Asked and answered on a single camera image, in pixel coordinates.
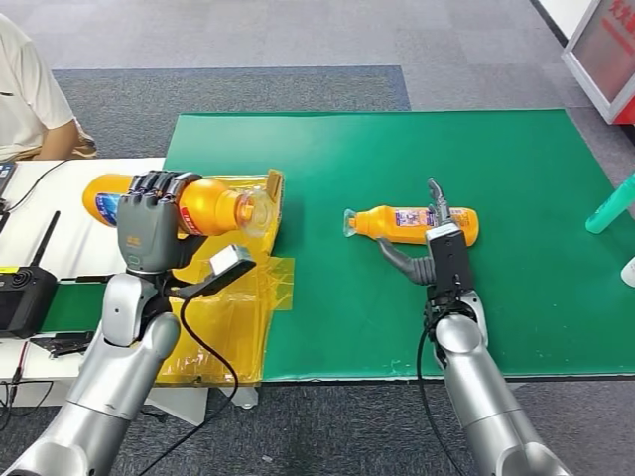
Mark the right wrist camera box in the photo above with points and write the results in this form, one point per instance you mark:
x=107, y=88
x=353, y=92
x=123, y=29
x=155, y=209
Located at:
x=448, y=259

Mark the black flat device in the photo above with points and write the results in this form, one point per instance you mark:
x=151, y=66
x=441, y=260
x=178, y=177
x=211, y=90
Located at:
x=62, y=343

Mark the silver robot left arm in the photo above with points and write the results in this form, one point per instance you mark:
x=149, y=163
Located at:
x=109, y=381

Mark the teal plastic bottle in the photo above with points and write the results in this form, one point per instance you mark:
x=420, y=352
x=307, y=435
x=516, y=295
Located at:
x=610, y=209

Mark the white plastic bottle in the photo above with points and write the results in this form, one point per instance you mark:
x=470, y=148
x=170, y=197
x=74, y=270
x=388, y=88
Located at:
x=630, y=273

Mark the orange bottle with clear cap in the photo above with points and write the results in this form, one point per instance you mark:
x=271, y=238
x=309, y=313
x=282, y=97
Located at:
x=382, y=223
x=213, y=207

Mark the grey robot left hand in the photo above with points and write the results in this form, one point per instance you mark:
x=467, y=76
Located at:
x=146, y=230

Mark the black router with antenna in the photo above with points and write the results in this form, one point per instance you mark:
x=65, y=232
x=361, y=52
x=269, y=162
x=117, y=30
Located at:
x=22, y=299

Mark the red and white sign stand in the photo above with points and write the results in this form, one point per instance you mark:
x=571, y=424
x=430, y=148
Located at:
x=602, y=59

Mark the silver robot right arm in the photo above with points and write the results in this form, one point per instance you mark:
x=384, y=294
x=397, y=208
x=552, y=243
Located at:
x=476, y=394

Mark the white table leg bracket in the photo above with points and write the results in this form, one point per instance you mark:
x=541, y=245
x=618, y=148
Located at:
x=238, y=396

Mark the green table mat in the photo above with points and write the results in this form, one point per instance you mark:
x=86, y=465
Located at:
x=372, y=157

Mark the dark laptop corner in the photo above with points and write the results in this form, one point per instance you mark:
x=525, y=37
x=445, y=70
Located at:
x=6, y=175

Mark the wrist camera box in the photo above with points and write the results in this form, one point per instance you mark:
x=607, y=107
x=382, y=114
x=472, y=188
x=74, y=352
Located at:
x=448, y=259
x=230, y=259

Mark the yellow taped cardboard box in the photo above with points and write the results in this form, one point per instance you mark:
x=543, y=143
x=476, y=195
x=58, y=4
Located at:
x=238, y=315

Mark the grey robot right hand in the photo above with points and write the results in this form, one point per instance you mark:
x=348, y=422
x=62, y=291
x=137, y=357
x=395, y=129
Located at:
x=411, y=269

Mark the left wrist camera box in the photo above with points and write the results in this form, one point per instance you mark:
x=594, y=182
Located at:
x=230, y=259

